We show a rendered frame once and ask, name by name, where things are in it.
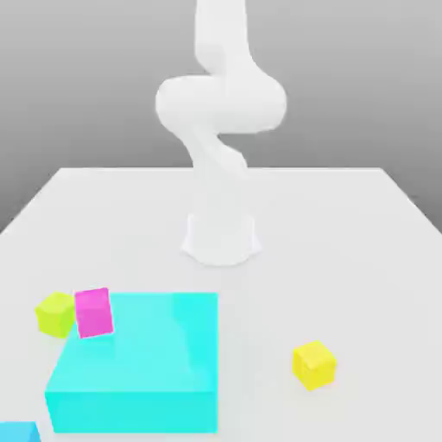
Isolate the large cyan box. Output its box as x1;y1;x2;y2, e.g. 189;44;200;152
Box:
43;292;219;435

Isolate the small yellow cube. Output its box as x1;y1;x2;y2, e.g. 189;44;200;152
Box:
292;339;338;393

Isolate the small magenta cube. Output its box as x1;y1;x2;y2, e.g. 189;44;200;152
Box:
73;287;115;340

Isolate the small blue cube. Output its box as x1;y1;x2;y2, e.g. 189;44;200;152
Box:
0;420;42;442

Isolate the small lime cube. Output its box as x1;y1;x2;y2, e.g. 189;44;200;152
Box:
34;291;78;339

